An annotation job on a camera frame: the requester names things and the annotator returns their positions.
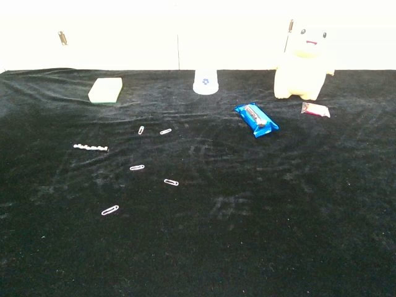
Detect small silver metal part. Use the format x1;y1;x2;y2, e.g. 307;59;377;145
73;143;110;152

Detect blue snack bar wrapper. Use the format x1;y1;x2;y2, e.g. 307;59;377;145
233;102;280;139

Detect white paper cup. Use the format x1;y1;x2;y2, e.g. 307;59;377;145
192;68;220;96

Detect black velvet tablecloth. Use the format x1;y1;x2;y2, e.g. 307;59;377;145
0;67;396;297

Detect yellow sponge block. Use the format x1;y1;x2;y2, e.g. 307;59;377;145
87;77;123;104

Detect yellow duck plush toy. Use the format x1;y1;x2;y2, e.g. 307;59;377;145
273;26;337;101

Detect small red candy packet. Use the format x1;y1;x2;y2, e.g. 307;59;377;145
301;101;331;119

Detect woven folding screen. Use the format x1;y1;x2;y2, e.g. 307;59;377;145
0;0;396;74

